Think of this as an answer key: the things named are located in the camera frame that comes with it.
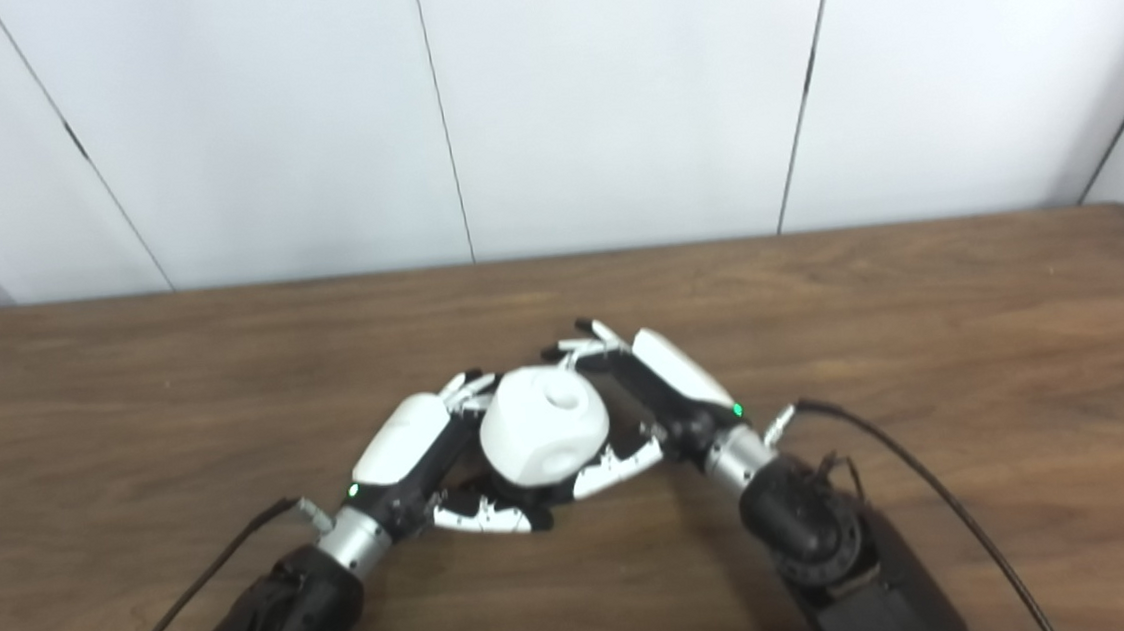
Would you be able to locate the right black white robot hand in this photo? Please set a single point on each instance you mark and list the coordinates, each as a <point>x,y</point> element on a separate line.
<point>682,371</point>

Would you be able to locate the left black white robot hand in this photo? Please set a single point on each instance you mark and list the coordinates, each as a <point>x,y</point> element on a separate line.
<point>406,438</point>

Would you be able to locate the round white piece with holes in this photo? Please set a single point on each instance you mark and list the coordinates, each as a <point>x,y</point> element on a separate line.
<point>540,422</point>

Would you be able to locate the black wall panel hinge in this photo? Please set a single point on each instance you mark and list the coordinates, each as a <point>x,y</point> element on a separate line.
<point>75,141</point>
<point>808,75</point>

